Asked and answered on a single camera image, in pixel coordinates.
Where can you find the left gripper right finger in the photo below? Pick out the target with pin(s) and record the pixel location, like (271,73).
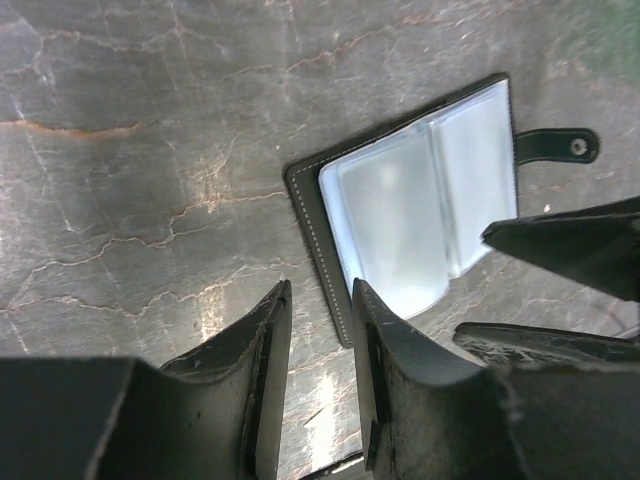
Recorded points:
(428,413)

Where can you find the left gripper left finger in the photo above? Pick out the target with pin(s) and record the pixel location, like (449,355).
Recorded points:
(214,412)

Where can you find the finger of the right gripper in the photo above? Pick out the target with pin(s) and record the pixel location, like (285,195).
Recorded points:
(597,247)
(525,346)

